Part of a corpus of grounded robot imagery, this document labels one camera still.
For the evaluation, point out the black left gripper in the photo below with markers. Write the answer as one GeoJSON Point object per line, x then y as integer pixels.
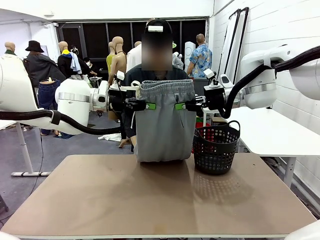
{"type": "Point", "coordinates": [116, 103]}

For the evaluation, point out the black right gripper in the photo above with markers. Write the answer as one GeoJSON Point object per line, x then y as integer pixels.
{"type": "Point", "coordinates": [213, 98]}

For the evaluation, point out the grey training pants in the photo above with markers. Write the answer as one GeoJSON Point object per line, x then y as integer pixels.
{"type": "Point", "coordinates": [162, 130]}

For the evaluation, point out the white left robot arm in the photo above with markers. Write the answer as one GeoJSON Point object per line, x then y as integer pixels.
{"type": "Point", "coordinates": [72, 97]}

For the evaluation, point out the colourful folded cloth stack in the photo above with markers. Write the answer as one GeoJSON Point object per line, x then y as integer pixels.
{"type": "Point", "coordinates": [199, 123]}

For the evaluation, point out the small white side table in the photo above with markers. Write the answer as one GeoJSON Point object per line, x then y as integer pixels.
{"type": "Point", "coordinates": [205, 117]}

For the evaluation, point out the person in dark shirt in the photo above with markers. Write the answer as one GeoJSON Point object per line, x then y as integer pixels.
{"type": "Point", "coordinates": [132, 72]}

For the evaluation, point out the red cloth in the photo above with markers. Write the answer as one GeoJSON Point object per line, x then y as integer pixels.
{"type": "Point", "coordinates": [208, 135]}

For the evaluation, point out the white cloth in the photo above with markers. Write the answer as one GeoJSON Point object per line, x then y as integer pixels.
{"type": "Point", "coordinates": [110, 137]}

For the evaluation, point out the man in floral shirt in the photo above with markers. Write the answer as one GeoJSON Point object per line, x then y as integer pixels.
{"type": "Point", "coordinates": [201, 60]}

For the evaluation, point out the mannequin in white shirt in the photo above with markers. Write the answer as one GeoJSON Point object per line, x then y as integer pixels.
{"type": "Point", "coordinates": [133, 57]}

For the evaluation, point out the bare beige mannequin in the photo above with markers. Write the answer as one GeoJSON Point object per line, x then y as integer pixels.
{"type": "Point", "coordinates": [118, 65]}

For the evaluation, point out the white tower appliance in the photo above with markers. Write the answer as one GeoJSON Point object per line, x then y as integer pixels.
{"type": "Point", "coordinates": [189, 53]}

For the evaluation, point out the mannequin in yellow-green top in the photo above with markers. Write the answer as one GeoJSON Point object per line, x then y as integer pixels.
{"type": "Point", "coordinates": [109, 61]}

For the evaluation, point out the black plastic laundry basket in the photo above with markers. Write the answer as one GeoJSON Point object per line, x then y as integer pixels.
{"type": "Point", "coordinates": [215, 160]}

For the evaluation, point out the black-framed white panel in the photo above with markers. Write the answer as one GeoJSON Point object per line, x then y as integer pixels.
{"type": "Point", "coordinates": [240, 45]}
{"type": "Point", "coordinates": [226, 57]}

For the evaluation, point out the seated person with face mask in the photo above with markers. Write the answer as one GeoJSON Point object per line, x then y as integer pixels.
{"type": "Point", "coordinates": [91, 70]}

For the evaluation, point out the mannequin with yellow scarf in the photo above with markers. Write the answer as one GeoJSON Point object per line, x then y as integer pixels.
{"type": "Point", "coordinates": [65, 61]}

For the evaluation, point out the large white table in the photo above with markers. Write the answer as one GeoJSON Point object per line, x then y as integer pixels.
{"type": "Point", "coordinates": [275, 135]}

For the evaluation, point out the half mannequin in blue jeans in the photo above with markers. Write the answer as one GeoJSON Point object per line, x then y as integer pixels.
{"type": "Point", "coordinates": [47, 100]}

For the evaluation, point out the white table with T-foot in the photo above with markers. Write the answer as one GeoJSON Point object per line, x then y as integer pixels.
{"type": "Point", "coordinates": [27, 160]}

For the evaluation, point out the mannequin in cream jacket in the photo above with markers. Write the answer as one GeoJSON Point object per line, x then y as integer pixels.
{"type": "Point", "coordinates": [10, 47]}

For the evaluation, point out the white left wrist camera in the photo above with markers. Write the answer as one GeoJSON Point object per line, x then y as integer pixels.
{"type": "Point", "coordinates": [120, 75]}

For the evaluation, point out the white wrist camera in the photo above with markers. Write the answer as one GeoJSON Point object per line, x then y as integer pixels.
{"type": "Point", "coordinates": [209, 73]}
{"type": "Point", "coordinates": [120, 75]}

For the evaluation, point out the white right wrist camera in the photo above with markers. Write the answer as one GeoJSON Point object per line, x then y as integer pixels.
{"type": "Point", "coordinates": [209, 73]}

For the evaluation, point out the white head-mounted camera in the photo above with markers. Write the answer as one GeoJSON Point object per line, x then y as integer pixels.
{"type": "Point", "coordinates": [155, 28]}

